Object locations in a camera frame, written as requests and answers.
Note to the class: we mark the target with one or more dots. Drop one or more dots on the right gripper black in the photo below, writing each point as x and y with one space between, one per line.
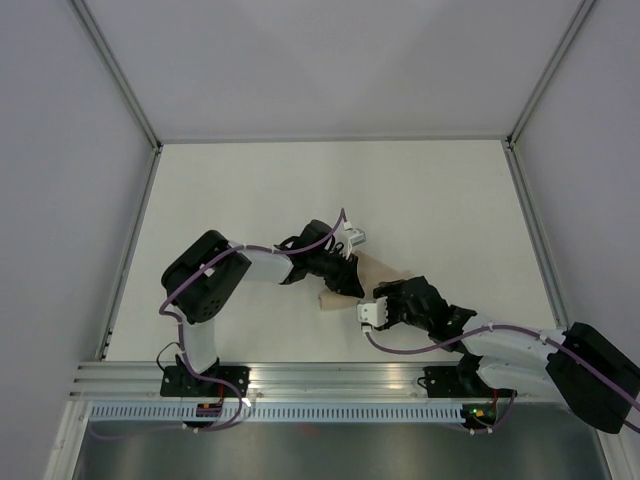
389 289

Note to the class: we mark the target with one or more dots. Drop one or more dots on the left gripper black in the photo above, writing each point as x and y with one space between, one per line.
346 280

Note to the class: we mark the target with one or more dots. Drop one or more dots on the beige cloth napkin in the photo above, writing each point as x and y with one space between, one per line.
371 272

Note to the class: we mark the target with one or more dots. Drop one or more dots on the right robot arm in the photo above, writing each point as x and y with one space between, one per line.
577 367

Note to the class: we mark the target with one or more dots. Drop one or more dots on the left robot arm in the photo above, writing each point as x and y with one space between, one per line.
202 280

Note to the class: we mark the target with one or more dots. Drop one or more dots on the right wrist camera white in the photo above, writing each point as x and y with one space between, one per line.
373 315

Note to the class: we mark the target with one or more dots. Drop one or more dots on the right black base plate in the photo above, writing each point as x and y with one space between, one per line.
445 382

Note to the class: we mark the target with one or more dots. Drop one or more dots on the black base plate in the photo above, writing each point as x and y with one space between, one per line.
178 382
445 382

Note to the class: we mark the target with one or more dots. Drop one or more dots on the aluminium rail front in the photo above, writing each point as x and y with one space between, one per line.
271 382

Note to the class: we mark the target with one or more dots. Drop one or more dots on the right aluminium frame post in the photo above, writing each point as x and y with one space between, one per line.
570 34

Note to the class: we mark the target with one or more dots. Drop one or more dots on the aluminium frame post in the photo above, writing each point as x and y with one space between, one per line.
570 34
86 18

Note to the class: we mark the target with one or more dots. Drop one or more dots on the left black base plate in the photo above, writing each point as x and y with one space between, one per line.
178 382

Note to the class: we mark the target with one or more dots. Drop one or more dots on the white slotted cable duct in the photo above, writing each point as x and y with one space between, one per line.
450 413

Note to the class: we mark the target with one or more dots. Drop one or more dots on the left aluminium frame post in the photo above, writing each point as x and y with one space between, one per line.
86 18

